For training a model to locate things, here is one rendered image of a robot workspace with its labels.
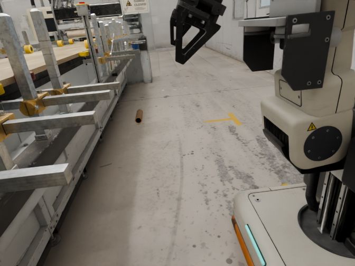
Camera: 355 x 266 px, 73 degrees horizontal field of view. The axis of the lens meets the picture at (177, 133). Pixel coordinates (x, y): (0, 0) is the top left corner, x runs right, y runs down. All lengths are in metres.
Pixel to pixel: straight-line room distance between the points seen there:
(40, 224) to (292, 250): 1.17
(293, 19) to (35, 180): 0.59
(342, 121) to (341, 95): 0.07
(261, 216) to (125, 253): 0.71
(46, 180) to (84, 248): 1.03
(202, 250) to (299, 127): 0.87
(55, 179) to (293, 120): 0.56
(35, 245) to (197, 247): 0.78
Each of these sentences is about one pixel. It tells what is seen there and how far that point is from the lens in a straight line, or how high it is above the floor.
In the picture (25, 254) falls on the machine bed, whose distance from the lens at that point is 1.39.
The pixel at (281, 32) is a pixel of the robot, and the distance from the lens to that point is 0.59.
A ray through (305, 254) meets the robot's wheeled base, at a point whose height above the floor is 0.28.
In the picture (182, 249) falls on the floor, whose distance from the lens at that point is 1.36.
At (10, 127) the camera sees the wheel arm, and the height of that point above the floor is 0.83.
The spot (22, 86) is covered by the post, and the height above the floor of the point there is 0.90.
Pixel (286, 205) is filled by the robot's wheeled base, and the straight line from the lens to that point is 1.20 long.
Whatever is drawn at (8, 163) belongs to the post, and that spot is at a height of 0.74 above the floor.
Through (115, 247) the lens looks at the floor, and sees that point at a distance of 1.45.
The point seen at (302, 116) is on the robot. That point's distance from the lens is 0.69.
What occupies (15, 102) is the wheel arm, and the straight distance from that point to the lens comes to 1.05.
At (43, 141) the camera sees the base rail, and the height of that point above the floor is 0.70.
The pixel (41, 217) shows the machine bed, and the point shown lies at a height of 0.23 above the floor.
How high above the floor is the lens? 1.05
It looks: 24 degrees down
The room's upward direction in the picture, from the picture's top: 5 degrees counter-clockwise
